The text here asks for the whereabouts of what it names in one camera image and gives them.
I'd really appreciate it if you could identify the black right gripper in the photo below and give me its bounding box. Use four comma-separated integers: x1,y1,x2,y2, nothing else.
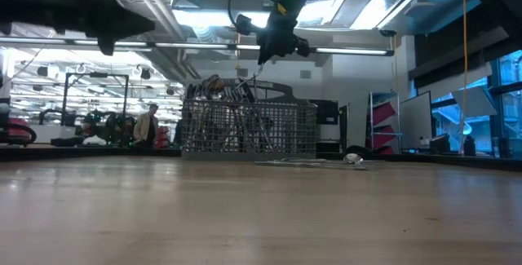
249,0,323,67

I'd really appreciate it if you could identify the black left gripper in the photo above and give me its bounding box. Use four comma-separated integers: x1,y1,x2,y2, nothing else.
0,0,157,56

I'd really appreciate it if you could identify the grey mesh silverware basket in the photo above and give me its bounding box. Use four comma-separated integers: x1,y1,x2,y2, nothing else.
180,77,320,162

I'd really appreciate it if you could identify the black cabinet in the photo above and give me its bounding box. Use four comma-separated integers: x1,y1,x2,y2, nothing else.
316,99,340,154

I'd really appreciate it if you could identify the long ceiling light fixture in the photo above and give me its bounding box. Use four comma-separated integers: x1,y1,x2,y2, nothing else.
0,36,396,57

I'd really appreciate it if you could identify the person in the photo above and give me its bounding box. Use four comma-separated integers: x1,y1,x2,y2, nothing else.
133,102,161,149
172,117,184,147

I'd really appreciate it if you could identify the white bag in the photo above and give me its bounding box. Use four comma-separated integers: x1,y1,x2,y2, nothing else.
81,135,108,147

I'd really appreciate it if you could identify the shelf rack with red bins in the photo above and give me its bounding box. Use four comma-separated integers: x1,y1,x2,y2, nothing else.
368,91,403,157

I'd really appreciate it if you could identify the whiteboard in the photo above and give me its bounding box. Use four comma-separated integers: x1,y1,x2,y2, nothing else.
398,91,433,152

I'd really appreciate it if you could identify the black bottle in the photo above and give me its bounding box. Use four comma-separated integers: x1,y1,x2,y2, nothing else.
463,135,477,157

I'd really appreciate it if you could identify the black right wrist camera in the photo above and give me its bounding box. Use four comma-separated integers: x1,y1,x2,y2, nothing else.
235,13,254,37

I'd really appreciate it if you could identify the black metal frame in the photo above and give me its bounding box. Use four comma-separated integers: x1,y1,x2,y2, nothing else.
60,72,130,135

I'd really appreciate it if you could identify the black curved hose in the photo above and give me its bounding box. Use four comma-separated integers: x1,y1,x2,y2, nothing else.
0,122,38,146

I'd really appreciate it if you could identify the yellow hanging cord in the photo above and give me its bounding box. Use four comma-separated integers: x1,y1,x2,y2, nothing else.
460,0,469,156

